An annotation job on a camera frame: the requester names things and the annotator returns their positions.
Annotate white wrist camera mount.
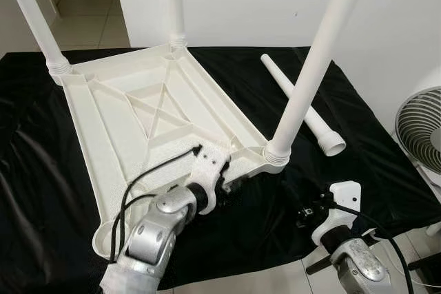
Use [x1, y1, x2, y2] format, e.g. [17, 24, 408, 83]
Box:
[311, 180, 363, 248]
[189, 145, 232, 216]

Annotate white plastic table top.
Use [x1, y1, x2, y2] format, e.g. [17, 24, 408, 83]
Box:
[59, 43, 291, 262]

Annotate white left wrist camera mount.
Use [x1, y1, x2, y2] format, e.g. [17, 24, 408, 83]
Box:
[189, 145, 232, 216]

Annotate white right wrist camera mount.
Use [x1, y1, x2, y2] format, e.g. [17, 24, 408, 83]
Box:
[311, 180, 363, 248]

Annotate white standing fan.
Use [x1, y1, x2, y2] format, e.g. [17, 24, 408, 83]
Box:
[393, 67, 441, 188]

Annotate black floor stand foot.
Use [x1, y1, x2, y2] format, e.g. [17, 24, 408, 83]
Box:
[407, 258, 441, 289]

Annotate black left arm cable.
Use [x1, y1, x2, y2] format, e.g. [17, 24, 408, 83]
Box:
[109, 193, 161, 262]

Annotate black table cloth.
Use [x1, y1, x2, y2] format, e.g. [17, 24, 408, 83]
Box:
[0, 46, 441, 292]

